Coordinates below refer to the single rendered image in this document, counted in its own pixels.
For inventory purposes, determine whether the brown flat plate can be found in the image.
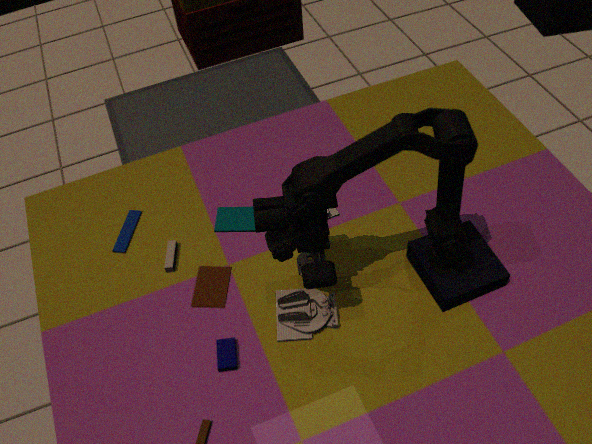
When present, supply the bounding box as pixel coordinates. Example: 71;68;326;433
191;266;232;309

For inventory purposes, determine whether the brown flat bar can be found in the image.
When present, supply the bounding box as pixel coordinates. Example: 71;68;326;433
195;420;211;444

